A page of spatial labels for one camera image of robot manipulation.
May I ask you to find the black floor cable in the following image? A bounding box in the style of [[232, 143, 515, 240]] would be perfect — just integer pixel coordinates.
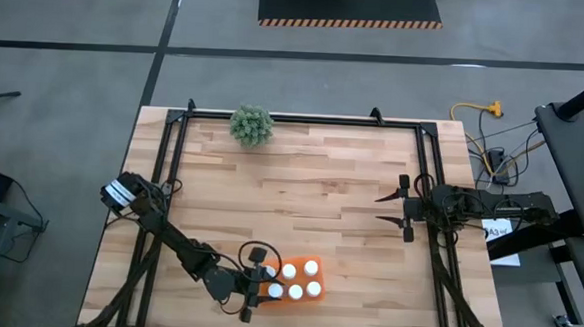
[[465, 108, 549, 194]]

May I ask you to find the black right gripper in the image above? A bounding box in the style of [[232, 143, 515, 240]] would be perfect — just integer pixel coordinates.
[[371, 172, 431, 245]]

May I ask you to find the black metal stand leg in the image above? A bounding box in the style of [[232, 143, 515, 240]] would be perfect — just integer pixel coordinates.
[[482, 206, 584, 327]]

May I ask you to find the black looped gripper cable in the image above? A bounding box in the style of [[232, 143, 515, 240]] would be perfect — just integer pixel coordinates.
[[236, 239, 286, 285]]

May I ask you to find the small green potted plant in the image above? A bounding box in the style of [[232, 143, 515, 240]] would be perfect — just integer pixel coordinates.
[[228, 103, 277, 149]]

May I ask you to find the black side table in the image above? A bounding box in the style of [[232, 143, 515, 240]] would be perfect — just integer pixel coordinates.
[[522, 98, 584, 327]]

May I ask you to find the black hazard-striped floor mat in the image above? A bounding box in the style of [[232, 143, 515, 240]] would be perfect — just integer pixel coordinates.
[[257, 0, 445, 36]]

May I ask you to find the white paper sign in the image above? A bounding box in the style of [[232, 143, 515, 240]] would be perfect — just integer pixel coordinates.
[[479, 217, 524, 269]]

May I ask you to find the black metal table frame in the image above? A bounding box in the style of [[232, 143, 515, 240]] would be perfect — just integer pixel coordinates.
[[82, 92, 521, 327]]

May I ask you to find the black power strip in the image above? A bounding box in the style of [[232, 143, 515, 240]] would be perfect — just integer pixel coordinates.
[[485, 147, 513, 186]]

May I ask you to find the orange plastic basket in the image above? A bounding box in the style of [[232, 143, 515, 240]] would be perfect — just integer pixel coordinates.
[[256, 253, 328, 312]]

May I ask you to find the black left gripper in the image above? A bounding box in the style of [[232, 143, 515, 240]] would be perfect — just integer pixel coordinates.
[[233, 246, 288, 326]]

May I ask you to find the yellow extension cord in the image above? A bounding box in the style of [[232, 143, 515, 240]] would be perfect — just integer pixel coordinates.
[[445, 97, 506, 178]]

